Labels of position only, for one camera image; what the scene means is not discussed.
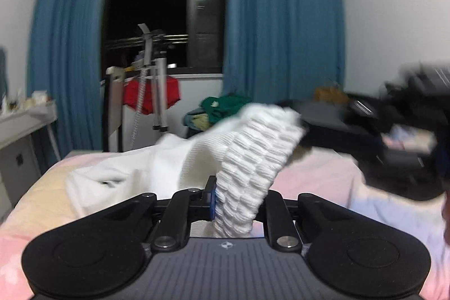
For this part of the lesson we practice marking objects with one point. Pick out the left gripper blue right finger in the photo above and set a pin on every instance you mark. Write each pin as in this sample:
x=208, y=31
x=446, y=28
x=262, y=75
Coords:
x=279, y=228

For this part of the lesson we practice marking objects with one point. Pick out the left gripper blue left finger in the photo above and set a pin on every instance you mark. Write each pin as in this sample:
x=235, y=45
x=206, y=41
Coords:
x=177, y=214

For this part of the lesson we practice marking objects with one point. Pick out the white track pants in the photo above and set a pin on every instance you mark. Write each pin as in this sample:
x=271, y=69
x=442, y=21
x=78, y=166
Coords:
x=244, y=152

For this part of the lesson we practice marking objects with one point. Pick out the brown paper bag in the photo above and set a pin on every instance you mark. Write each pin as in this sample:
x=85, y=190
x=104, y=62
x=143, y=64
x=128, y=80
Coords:
x=332, y=95

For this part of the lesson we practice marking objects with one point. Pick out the green hoodie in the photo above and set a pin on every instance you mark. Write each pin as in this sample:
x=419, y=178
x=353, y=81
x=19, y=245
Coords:
x=223, y=106

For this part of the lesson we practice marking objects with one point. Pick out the red garment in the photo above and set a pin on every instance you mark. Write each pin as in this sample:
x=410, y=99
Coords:
x=131, y=89

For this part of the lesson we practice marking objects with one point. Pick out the garment steamer stand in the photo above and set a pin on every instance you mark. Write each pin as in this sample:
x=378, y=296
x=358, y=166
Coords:
x=158, y=79

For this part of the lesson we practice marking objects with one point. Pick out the grey ironing board panel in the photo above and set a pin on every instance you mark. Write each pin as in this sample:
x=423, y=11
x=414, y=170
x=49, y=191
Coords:
x=112, y=115

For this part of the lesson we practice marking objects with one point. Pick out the right blue curtain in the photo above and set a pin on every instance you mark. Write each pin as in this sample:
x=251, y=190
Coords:
x=283, y=49

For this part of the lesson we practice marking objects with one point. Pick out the blue curtain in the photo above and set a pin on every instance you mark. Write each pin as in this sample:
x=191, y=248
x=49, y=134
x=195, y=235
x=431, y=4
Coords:
x=283, y=49
x=64, y=61

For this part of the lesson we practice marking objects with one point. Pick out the white dressing table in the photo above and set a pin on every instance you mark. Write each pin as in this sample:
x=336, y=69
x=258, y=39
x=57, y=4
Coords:
x=19, y=165

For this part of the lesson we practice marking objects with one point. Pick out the left blue curtain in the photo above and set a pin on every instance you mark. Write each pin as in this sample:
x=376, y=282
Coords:
x=64, y=61

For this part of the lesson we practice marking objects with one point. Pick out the dark window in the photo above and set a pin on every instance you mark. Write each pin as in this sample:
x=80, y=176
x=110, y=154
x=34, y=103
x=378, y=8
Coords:
x=190, y=33

